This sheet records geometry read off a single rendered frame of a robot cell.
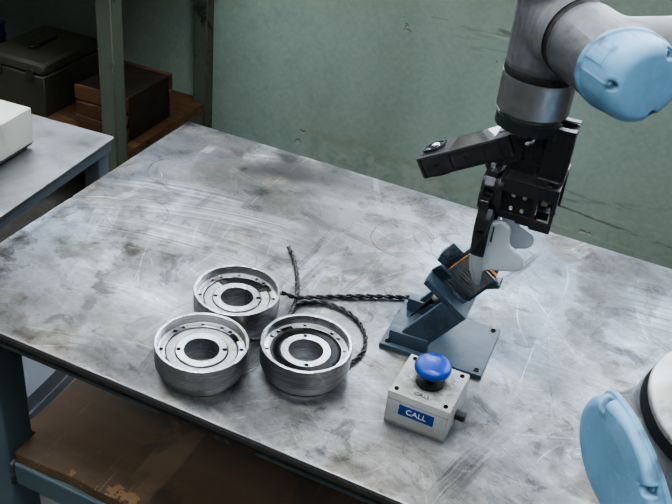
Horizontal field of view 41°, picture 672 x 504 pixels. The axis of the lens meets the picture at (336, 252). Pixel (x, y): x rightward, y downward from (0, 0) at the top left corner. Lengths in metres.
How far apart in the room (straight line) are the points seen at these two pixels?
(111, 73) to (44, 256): 1.33
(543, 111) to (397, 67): 1.76
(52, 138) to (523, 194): 1.07
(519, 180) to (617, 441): 0.32
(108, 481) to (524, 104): 0.73
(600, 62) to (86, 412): 0.89
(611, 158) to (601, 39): 1.78
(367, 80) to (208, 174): 1.35
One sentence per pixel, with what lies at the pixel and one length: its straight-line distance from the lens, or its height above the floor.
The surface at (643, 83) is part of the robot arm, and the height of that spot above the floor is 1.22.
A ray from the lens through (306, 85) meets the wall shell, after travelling 2.80.
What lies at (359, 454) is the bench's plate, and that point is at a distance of 0.96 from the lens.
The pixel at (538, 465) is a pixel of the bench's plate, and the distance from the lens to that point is 0.99.
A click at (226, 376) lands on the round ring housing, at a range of 0.99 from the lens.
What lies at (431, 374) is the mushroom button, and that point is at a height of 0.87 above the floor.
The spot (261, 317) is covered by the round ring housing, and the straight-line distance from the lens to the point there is 1.06.
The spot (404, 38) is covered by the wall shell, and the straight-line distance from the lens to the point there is 2.62.
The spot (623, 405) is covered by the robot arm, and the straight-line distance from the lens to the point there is 0.75.
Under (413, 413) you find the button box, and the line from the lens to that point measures 0.97.
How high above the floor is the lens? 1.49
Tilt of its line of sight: 33 degrees down
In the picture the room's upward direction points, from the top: 7 degrees clockwise
